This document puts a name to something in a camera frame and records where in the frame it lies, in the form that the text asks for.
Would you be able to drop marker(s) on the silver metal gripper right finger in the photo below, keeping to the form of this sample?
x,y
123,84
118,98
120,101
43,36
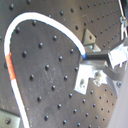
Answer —
x,y
118,55

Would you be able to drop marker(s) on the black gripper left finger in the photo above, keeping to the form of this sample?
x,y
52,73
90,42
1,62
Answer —
x,y
98,56

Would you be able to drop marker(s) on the black perforated breadboard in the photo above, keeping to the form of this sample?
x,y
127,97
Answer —
x,y
40,52

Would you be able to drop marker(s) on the lower metal cable clip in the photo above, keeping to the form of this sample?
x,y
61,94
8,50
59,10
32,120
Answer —
x,y
87,70

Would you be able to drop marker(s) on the metal cable clip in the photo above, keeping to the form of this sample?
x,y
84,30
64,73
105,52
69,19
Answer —
x,y
87,70
89,42

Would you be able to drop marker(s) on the upper metal cable clip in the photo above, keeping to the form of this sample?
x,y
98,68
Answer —
x,y
89,42

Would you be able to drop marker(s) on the metal corner bracket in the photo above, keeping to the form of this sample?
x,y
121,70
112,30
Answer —
x,y
9,120

